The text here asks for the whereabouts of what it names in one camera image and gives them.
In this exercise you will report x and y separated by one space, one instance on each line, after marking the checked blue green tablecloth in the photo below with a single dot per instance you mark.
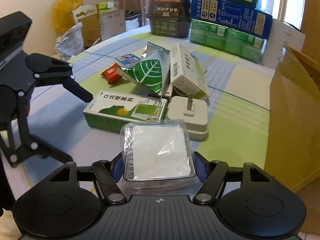
238 114

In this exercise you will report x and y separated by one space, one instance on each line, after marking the white paper envelope bag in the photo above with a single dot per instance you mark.
112 23

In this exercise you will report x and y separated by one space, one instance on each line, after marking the brown cardboard box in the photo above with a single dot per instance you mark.
293 141

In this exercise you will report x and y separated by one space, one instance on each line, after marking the green medicine box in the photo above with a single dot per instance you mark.
112 110

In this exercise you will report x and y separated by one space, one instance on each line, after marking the silver green foil bag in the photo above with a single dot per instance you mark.
151 71

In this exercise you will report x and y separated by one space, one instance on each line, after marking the black Hongli food container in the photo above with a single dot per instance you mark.
171 18

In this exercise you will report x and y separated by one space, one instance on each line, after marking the brown curtain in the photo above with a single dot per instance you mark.
310 27

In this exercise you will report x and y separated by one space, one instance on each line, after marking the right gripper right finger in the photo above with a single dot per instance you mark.
211 174

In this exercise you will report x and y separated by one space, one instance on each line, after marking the clear case white pad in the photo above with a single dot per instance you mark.
157 155

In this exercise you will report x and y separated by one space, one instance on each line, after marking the yellow plastic bag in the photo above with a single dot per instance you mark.
62 14

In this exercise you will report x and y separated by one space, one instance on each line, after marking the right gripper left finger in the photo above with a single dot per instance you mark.
107 175

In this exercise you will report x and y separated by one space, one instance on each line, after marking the brown cardboard hang packaging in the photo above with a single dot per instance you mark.
89 17

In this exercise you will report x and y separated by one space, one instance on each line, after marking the green wrapped tissue pack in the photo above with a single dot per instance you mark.
228 40

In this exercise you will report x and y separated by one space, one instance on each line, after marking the blue carton box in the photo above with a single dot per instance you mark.
233 15

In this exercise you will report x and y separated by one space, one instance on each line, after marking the red snack packet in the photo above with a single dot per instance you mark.
111 74

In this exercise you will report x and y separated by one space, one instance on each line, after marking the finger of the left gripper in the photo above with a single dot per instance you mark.
48 71
50 152

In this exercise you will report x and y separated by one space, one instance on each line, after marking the white medicine box with barcode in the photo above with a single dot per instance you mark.
186 73

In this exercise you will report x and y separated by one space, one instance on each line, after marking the white power adapter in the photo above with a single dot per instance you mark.
193 112

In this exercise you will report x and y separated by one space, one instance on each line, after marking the tall white box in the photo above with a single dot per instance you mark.
281 34

